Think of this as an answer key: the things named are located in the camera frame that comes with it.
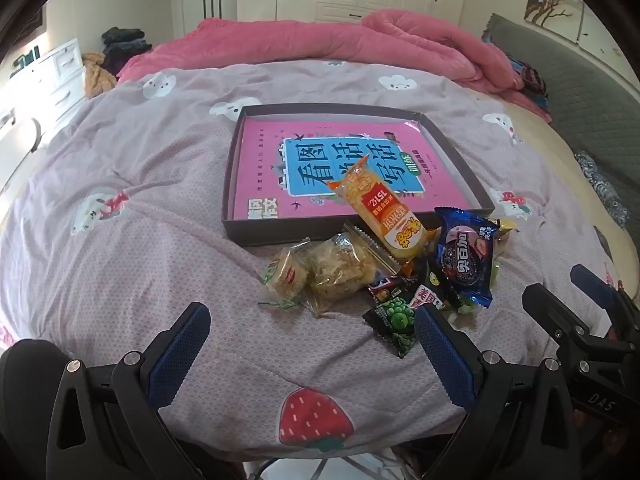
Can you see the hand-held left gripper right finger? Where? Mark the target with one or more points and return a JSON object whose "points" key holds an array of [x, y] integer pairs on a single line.
{"points": [[442, 360]]}

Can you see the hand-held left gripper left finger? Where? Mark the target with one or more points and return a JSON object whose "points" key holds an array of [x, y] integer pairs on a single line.
{"points": [[186, 355]]}

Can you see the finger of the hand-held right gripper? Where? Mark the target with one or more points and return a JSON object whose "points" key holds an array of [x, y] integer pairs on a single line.
{"points": [[550, 310], [589, 281]]}

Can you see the black green pea packet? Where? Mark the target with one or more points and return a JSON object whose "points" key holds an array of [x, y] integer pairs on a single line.
{"points": [[395, 317]]}

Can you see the light green snack packet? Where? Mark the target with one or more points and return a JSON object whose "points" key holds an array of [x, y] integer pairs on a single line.
{"points": [[495, 271]]}

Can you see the brown chocolate bar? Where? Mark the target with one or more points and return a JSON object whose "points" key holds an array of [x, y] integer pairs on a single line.
{"points": [[387, 287]]}

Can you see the blue cookie packet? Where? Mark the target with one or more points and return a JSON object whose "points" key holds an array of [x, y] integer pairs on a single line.
{"points": [[462, 255]]}

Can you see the small green-labelled pastry packet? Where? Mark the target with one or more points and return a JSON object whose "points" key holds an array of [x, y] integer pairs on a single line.
{"points": [[285, 275]]}

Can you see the large clear pastry packet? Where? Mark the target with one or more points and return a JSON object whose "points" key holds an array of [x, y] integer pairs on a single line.
{"points": [[340, 265]]}

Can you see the shallow grey cardboard box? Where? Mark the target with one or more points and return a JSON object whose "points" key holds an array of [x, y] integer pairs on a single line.
{"points": [[260, 234]]}

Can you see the orange rice cracker packet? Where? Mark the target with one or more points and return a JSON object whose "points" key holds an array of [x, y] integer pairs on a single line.
{"points": [[380, 210]]}

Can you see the dark patterned pillow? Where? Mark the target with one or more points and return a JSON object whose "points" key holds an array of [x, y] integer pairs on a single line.
{"points": [[602, 190]]}

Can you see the beige mattress sheet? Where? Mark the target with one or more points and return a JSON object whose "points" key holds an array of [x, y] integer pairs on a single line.
{"points": [[555, 160]]}

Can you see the grey quilted headboard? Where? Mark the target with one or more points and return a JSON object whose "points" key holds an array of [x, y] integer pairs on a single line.
{"points": [[575, 90]]}

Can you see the lilac printed bedsheet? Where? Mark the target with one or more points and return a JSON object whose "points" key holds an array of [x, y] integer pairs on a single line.
{"points": [[125, 170]]}

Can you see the pink book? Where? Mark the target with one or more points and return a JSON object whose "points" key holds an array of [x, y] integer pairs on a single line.
{"points": [[260, 160]]}

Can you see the colourful striped clothing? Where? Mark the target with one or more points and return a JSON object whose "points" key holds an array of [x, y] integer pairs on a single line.
{"points": [[530, 80]]}

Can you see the brown plush cloth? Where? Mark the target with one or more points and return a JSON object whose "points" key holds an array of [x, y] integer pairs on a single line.
{"points": [[97, 77]]}

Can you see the white chest of drawers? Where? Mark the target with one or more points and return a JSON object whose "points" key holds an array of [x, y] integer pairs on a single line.
{"points": [[60, 75]]}

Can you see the pile of dark clothes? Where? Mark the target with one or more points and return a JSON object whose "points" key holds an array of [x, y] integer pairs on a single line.
{"points": [[125, 45]]}

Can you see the pink quilt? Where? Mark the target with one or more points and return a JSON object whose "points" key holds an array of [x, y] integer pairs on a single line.
{"points": [[300, 40]]}

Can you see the black television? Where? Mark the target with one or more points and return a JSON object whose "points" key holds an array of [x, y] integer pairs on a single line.
{"points": [[20, 22]]}

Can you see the wall picture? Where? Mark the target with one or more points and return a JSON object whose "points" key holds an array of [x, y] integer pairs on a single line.
{"points": [[550, 0]]}

